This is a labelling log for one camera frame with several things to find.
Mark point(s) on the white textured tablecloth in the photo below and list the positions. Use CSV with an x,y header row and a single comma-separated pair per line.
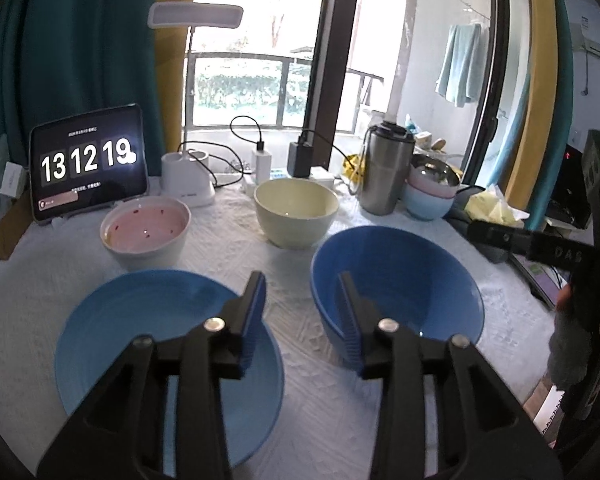
x,y
230,255

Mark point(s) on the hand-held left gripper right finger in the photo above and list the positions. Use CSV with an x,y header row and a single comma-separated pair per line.
x,y
350,330

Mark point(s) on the steel thermos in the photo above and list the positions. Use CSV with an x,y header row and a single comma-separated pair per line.
x,y
385,175

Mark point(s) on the hanging light blue towel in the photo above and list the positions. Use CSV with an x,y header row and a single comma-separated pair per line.
x,y
457,65

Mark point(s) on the dark sliding door frame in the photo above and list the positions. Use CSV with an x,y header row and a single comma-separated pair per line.
x,y
325,60

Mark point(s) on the black charger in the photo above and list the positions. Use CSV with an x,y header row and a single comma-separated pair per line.
x,y
299,160

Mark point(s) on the narrow teal curtain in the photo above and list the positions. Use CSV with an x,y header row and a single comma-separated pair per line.
x,y
562,35

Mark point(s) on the white desk lamp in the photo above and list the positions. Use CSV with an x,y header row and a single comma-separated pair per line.
x,y
195,15

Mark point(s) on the person's right hand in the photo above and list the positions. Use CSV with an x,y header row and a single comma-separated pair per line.
x,y
563,302

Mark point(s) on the cardboard box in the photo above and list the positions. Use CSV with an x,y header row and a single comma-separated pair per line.
x,y
5,230

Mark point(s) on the large blue bowl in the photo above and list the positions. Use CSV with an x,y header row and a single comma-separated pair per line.
x,y
405,280

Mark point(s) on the cream bowl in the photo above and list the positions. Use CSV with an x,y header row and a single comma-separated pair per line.
x,y
295,205

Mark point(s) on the white power strip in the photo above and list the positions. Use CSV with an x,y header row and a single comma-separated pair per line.
x,y
325,178

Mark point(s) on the small pink bowl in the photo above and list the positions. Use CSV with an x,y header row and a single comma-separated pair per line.
x,y
422,186

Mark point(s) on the yellow cloth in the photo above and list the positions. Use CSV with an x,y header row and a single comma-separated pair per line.
x,y
495,207

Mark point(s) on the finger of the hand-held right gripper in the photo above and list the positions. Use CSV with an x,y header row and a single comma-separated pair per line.
x,y
510,240

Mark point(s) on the narrow yellow curtain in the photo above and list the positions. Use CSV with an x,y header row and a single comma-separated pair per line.
x,y
537,85

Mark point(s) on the pink speckled bowl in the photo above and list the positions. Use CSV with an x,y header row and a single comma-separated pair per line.
x,y
145,225

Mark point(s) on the wide teal curtain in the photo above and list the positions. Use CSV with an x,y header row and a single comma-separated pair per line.
x,y
90,35

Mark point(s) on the small light blue bowl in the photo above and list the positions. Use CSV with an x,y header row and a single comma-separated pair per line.
x,y
425,207

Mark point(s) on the white charger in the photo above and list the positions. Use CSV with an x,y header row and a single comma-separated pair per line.
x,y
260,162

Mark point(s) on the white air conditioner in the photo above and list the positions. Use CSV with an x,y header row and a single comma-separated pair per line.
x,y
597,50

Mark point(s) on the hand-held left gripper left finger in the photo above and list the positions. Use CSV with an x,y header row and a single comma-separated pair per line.
x,y
255,320

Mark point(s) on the black case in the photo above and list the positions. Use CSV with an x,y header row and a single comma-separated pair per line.
x,y
467,225

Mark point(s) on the tablet with clock display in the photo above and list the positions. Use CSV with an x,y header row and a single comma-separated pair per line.
x,y
87,160

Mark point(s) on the balcony railing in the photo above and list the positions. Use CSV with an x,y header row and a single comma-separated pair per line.
x,y
240,57

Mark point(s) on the blue deep plate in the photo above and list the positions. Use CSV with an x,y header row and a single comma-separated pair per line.
x,y
130,320

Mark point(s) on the small white box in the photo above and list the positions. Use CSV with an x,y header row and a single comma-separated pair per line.
x,y
13,179

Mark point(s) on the black computer tower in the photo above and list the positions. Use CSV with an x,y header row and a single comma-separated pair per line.
x,y
565,185

